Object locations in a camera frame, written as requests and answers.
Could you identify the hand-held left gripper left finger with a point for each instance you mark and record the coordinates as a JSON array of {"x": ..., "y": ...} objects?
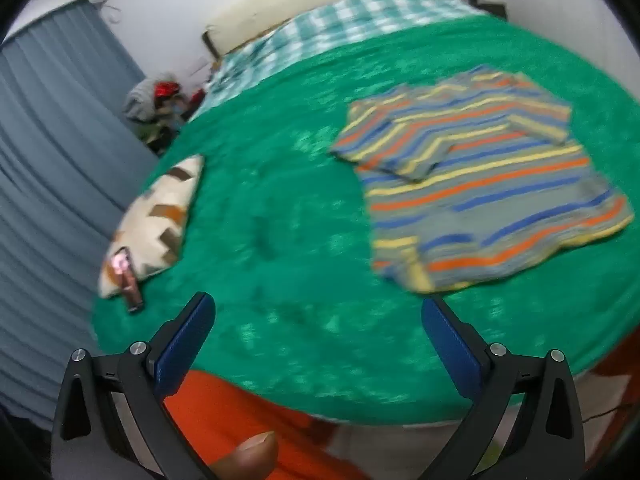
[{"x": 185, "y": 340}]

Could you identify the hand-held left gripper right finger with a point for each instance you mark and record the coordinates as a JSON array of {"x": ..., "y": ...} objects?
[{"x": 452, "y": 340}]

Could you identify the striped small shirt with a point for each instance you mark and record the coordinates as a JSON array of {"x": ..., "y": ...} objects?
[{"x": 480, "y": 185}]

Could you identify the pile of clothes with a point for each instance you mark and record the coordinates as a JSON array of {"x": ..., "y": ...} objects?
[{"x": 150, "y": 105}]

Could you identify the person's left hand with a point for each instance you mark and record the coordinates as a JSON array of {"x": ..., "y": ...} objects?
[{"x": 250, "y": 457}]

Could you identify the person's orange clothing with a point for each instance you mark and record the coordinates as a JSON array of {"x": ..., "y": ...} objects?
[{"x": 225, "y": 410}]

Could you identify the pink smartphone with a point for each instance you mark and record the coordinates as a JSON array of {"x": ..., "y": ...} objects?
[{"x": 127, "y": 280}]

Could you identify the cream patterned pillow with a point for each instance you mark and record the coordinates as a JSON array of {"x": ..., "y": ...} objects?
[{"x": 160, "y": 215}]

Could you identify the green fuzzy blanket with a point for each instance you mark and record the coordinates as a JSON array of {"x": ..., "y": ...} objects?
[{"x": 290, "y": 185}]

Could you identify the grey-blue curtain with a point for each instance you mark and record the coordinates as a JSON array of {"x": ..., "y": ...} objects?
[{"x": 55, "y": 185}]

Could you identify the teal checkered bed sheet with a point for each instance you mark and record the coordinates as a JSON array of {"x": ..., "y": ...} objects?
[{"x": 340, "y": 25}]

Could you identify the cream padded headboard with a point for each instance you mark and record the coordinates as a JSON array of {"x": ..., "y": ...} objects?
[{"x": 300, "y": 0}]

